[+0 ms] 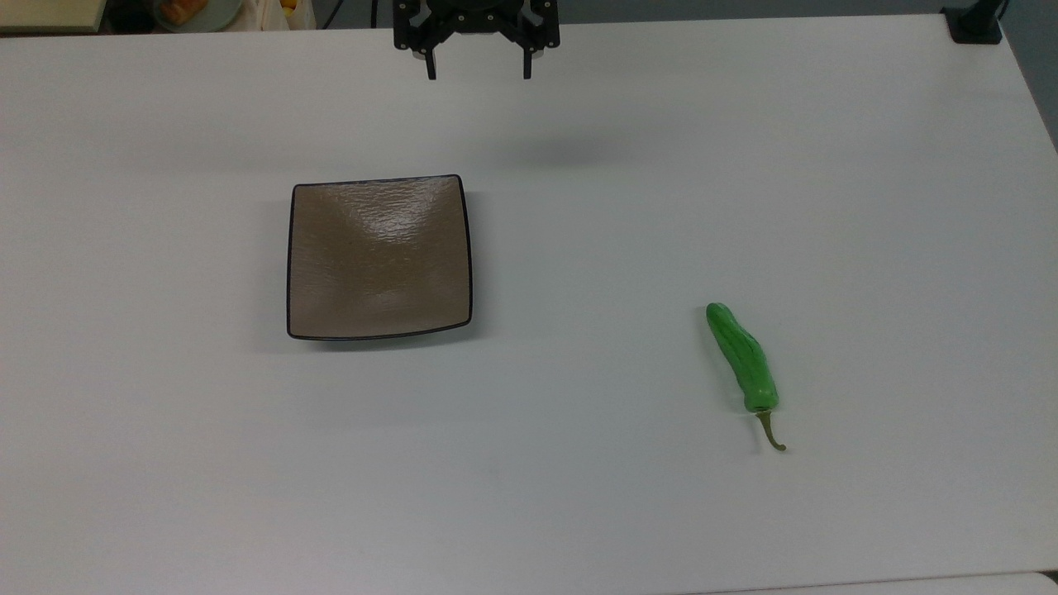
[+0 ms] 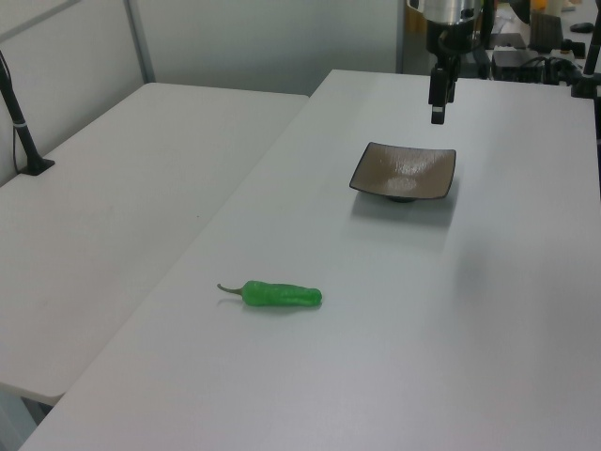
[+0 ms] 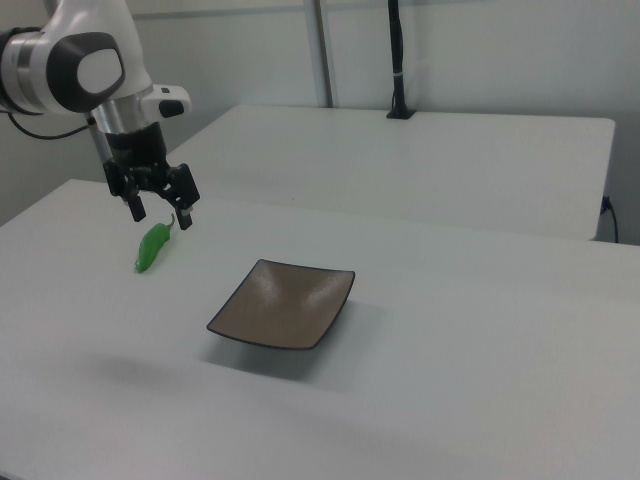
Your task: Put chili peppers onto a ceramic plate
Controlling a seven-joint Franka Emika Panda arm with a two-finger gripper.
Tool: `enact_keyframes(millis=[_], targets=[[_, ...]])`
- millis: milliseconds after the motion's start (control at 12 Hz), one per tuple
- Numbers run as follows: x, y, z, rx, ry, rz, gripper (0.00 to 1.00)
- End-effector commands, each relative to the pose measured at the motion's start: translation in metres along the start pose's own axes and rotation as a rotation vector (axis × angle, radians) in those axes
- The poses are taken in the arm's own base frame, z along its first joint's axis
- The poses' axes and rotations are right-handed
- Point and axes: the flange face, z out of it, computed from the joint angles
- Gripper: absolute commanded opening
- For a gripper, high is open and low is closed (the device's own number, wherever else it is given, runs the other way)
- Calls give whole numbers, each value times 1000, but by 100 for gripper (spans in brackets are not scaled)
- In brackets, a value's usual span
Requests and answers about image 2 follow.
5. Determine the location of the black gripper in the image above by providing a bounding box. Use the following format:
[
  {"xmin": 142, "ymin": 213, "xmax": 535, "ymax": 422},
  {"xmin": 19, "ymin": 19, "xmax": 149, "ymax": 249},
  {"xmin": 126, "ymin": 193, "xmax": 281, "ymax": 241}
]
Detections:
[{"xmin": 424, "ymin": 18, "xmax": 485, "ymax": 126}]

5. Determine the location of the green chili pepper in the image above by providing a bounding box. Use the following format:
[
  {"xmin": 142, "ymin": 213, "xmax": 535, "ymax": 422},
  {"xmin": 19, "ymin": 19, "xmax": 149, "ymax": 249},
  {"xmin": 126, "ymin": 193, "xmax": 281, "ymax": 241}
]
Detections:
[{"xmin": 216, "ymin": 279, "xmax": 324, "ymax": 310}]

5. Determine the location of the square brown ceramic plate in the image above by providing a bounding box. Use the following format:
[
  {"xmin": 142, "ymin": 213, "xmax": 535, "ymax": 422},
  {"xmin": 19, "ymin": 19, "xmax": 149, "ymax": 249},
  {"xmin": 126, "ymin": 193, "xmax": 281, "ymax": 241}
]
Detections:
[{"xmin": 348, "ymin": 141, "xmax": 458, "ymax": 204}]

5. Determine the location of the black equipment box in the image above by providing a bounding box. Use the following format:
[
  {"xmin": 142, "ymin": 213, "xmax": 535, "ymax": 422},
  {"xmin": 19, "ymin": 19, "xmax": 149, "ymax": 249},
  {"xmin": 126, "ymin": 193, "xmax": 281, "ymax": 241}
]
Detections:
[{"xmin": 490, "ymin": 49, "xmax": 547, "ymax": 82}]

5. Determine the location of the brown ribbed box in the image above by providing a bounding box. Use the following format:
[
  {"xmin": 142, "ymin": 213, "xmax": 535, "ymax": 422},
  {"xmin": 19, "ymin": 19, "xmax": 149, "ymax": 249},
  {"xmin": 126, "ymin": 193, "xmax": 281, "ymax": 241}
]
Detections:
[{"xmin": 530, "ymin": 10, "xmax": 562, "ymax": 52}]

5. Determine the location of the grey partition frame post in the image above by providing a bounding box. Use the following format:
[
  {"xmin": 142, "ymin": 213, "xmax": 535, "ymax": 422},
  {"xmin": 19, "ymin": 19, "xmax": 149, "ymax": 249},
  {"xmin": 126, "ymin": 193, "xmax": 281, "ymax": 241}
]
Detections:
[{"xmin": 123, "ymin": 0, "xmax": 157, "ymax": 86}]

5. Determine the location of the black camera stand with ring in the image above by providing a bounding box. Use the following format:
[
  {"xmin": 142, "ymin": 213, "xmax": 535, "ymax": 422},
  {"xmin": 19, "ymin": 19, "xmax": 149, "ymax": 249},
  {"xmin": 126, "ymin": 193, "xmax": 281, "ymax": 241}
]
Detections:
[{"xmin": 0, "ymin": 49, "xmax": 56, "ymax": 177}]

